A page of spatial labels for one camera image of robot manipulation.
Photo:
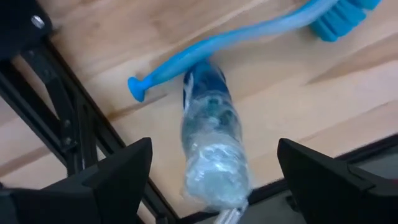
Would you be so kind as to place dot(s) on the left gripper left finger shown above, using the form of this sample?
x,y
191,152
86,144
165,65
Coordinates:
x,y
121,186

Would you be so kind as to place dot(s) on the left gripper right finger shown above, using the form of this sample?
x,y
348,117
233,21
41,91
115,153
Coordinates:
x,y
320,193

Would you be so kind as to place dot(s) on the blue and white dish brush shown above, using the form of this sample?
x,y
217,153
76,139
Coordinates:
x,y
217,43

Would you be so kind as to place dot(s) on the black aluminium table frame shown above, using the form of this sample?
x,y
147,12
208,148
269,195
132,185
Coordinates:
x,y
82,140

